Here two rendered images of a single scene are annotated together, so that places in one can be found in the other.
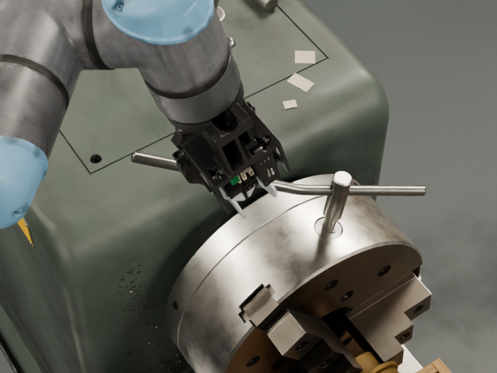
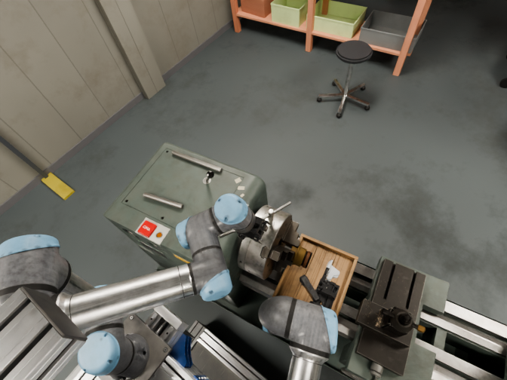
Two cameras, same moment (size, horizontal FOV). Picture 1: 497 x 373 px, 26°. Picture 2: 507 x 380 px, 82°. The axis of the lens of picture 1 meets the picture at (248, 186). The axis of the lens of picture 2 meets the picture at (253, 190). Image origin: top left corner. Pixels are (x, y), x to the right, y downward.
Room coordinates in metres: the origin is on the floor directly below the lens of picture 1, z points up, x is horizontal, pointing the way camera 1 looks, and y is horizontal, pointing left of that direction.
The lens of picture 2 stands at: (0.23, 0.14, 2.35)
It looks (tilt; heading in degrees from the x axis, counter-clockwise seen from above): 57 degrees down; 340
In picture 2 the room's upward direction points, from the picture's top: 10 degrees counter-clockwise
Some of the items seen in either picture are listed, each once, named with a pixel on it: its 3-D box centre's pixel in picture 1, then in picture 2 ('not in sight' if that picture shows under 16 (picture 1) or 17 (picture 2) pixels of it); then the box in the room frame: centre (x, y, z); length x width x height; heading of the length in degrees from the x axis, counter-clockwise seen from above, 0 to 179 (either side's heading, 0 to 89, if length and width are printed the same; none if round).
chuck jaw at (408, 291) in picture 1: (394, 311); (291, 231); (0.69, -0.18, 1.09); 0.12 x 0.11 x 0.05; 123
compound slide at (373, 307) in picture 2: not in sight; (384, 322); (0.19, -0.31, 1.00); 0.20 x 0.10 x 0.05; 33
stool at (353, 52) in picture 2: not in sight; (351, 78); (2.11, -1.84, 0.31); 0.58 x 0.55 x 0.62; 112
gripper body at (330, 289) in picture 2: not in sight; (324, 295); (0.39, -0.14, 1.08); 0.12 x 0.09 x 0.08; 123
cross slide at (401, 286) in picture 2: not in sight; (391, 312); (0.21, -0.38, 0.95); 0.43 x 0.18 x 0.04; 123
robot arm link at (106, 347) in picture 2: not in sight; (105, 351); (0.57, 0.61, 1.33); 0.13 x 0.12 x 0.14; 170
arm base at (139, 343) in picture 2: not in sight; (122, 356); (0.56, 0.61, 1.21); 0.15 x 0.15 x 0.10
